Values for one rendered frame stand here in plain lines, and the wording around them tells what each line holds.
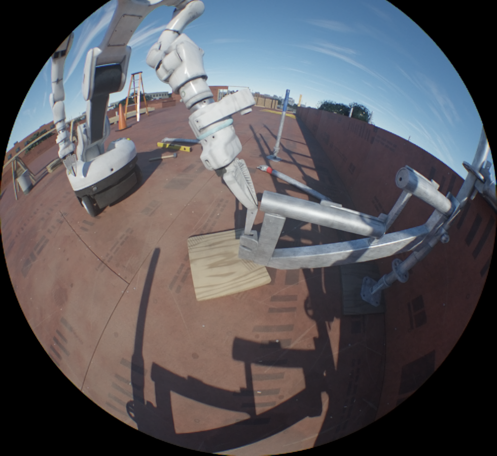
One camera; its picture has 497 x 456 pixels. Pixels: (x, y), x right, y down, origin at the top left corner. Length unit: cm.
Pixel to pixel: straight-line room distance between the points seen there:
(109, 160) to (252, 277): 99
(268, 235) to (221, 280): 31
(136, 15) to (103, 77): 29
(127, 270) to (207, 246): 41
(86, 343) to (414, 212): 160
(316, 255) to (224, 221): 53
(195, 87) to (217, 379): 77
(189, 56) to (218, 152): 20
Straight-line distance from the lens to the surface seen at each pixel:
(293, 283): 70
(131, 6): 74
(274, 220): 36
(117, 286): 79
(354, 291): 83
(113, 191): 108
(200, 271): 65
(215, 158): 27
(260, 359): 62
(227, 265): 66
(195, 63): 33
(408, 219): 96
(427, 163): 98
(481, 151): 72
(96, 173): 102
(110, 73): 84
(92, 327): 84
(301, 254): 47
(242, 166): 34
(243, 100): 27
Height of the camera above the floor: 60
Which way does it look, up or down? 40 degrees down
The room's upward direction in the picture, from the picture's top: 9 degrees clockwise
